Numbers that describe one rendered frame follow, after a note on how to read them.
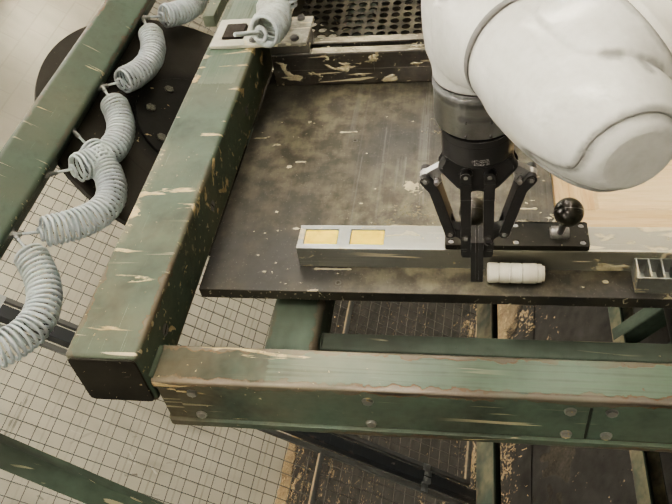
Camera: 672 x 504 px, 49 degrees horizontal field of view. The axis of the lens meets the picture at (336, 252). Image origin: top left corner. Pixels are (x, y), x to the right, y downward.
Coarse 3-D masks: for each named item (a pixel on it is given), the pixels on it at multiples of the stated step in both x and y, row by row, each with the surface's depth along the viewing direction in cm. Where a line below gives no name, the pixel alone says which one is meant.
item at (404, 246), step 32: (320, 256) 111; (352, 256) 110; (384, 256) 110; (416, 256) 109; (448, 256) 108; (512, 256) 106; (544, 256) 105; (576, 256) 104; (608, 256) 103; (640, 256) 103
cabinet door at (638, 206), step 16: (656, 176) 116; (560, 192) 115; (576, 192) 115; (592, 192) 114; (608, 192) 114; (624, 192) 114; (640, 192) 114; (656, 192) 113; (592, 208) 112; (608, 208) 112; (624, 208) 112; (640, 208) 111; (656, 208) 111; (592, 224) 110; (608, 224) 109; (624, 224) 109; (640, 224) 109; (656, 224) 108
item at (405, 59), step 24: (312, 24) 144; (216, 48) 142; (288, 48) 143; (312, 48) 146; (336, 48) 143; (360, 48) 142; (384, 48) 141; (408, 48) 140; (288, 72) 146; (312, 72) 145; (336, 72) 145; (360, 72) 144; (384, 72) 143; (408, 72) 143
